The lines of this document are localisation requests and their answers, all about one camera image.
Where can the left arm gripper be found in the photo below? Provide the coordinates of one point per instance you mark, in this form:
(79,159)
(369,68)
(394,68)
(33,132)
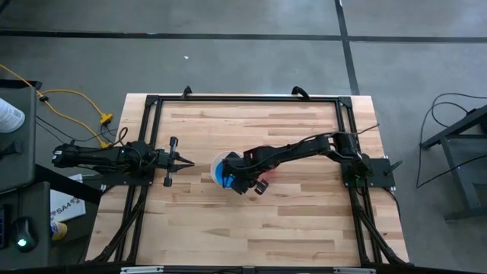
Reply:
(170,160)

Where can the black computer mouse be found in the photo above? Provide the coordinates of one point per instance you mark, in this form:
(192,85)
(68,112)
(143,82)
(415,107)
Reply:
(25,233)

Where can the yellow and blue shoe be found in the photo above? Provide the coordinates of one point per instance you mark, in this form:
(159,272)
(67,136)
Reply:
(59,231)

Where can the black metal side table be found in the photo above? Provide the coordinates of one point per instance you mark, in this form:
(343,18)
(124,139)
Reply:
(462,167)

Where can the black frame clamp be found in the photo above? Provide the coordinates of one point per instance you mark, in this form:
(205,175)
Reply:
(186,91)
(300,91)

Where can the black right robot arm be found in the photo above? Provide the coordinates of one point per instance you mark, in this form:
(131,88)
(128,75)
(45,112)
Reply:
(304,150)

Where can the blue plastic bowl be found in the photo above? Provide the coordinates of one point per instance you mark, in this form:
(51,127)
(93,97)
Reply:
(218,175)

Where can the white printed cylinder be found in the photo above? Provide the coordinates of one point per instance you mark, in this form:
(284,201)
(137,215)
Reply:
(9,116)

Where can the grey desk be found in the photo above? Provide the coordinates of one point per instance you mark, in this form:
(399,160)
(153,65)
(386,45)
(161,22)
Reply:
(21,160)

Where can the white printed cardboard box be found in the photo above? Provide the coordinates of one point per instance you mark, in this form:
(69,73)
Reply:
(66,203)

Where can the large white bowl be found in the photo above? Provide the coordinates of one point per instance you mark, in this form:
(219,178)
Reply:
(217,160)

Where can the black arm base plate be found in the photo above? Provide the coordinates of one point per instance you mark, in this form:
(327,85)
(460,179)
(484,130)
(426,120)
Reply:
(378,175)
(114,180)

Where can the black aluminium table frame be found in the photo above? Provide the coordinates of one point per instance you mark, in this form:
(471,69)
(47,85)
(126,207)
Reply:
(247,99)

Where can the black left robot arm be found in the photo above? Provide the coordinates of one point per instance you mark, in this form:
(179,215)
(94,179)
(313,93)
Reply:
(99,157)

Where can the silver frame bracket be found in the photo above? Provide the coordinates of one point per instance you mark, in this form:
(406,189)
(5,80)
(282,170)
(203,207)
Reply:
(354,271)
(141,270)

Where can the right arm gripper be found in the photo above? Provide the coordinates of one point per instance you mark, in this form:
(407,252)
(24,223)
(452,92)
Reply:
(249,171)

